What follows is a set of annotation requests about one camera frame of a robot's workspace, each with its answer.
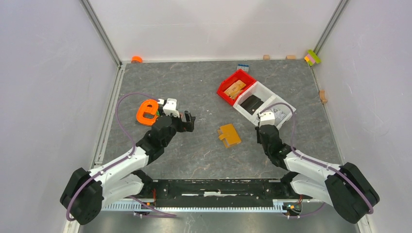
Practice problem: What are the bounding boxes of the orange card holder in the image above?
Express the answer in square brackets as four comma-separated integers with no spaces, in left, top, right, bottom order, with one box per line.
[217,124,241,148]

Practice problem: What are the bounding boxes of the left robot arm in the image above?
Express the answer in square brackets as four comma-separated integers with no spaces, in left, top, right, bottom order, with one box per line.
[60,111,196,225]

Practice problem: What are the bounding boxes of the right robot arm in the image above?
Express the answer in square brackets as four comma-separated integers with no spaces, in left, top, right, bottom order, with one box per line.
[255,125,380,224]

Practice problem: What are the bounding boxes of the cards in white bin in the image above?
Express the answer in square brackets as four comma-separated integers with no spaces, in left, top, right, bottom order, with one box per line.
[272,109,286,126]

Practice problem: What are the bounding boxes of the white bin near red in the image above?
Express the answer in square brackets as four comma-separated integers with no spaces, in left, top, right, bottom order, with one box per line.
[233,82,276,121]

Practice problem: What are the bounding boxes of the black wallet in bin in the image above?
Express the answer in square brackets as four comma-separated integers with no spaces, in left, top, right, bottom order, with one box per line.
[240,95,264,115]

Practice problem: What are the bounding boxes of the red plastic bin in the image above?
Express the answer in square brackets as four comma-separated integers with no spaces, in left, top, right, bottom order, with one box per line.
[216,69,257,106]

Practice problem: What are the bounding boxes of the blue lego brick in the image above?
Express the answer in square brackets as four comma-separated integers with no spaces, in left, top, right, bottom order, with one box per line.
[237,64,249,72]

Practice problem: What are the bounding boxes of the white bin far right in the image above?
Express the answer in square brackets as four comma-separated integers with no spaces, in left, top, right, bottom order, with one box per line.
[251,95,296,129]

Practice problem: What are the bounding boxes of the small wooden block left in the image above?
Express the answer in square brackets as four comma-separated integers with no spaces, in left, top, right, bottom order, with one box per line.
[262,54,270,61]

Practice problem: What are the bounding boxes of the colourful block stack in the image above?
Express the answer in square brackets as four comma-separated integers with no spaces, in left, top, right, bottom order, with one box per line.
[304,50,322,67]

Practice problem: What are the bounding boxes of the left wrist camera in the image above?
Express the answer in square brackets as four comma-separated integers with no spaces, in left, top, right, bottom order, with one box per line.
[157,98,180,117]

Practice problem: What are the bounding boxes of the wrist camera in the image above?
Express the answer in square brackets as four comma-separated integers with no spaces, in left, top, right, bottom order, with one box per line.
[157,98,180,117]
[258,111,276,127]

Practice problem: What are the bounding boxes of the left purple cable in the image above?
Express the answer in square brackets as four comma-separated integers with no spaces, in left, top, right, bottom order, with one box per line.
[66,92,178,222]

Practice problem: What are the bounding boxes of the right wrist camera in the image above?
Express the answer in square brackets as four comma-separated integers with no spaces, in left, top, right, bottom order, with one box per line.
[258,111,276,127]

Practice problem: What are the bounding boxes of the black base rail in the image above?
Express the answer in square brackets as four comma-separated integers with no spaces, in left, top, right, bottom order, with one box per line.
[135,179,300,208]

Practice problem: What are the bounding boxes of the wooden block on rail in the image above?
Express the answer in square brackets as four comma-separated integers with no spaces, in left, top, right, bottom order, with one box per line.
[319,90,328,104]

